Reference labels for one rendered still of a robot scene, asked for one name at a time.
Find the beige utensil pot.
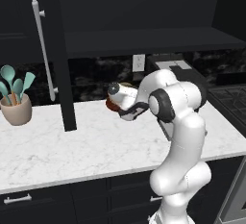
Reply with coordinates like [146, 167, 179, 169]
[0, 92, 34, 127]

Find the small teal spoon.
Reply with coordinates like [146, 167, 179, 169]
[12, 78, 24, 105]

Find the black open wall cabinet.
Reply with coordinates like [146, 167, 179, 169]
[57, 0, 246, 60]

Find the black cabinet door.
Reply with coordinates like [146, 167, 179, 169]
[210, 0, 246, 42]
[52, 0, 78, 133]

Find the large teal spoon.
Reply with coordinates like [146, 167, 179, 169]
[0, 64, 17, 106]

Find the tan bowl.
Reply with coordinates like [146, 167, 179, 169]
[119, 81, 135, 88]

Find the teal utensil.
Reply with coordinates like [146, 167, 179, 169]
[0, 80, 11, 106]

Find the white wall outlet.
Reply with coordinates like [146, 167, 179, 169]
[132, 53, 146, 73]

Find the teal spatula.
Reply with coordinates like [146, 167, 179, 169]
[18, 71, 37, 104]

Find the black wide drawer front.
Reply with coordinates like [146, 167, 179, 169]
[0, 184, 75, 224]

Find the black narrow base cabinet panel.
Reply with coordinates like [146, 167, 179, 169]
[70, 177, 110, 224]

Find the black oven with grey handle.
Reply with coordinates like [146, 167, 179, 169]
[213, 160, 246, 224]

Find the black closed wall cabinet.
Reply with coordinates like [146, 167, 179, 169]
[0, 0, 60, 64]

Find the red-brown bowl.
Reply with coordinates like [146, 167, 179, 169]
[105, 97, 122, 112]

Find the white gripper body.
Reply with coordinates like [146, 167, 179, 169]
[118, 110, 138, 122]

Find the black lower drawer front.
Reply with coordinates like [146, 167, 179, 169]
[109, 202, 161, 224]

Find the long white door handle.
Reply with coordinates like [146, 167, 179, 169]
[31, 0, 60, 103]

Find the black hob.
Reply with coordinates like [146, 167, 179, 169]
[206, 72, 246, 138]

